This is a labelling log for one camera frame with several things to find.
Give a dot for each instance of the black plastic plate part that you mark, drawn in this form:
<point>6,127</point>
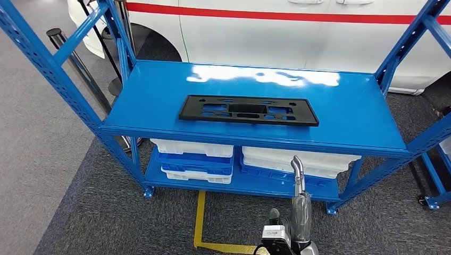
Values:
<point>192,112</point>

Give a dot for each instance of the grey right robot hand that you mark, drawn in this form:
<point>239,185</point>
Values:
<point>301,218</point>

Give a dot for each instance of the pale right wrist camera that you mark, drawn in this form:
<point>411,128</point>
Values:
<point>275,234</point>

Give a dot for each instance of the blue wheeled shelf rack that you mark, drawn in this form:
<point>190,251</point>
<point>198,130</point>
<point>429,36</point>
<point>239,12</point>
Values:
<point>432,202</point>

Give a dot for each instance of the white car red stripe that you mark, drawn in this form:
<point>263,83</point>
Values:
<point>264,38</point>

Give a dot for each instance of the white plastic crate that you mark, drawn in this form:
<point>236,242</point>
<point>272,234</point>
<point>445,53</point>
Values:
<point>445,146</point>

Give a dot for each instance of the yellow floor tape square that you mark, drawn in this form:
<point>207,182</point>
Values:
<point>199,218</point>

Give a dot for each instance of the blue metal shelf rack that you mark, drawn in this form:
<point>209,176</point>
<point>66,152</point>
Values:
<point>176,81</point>

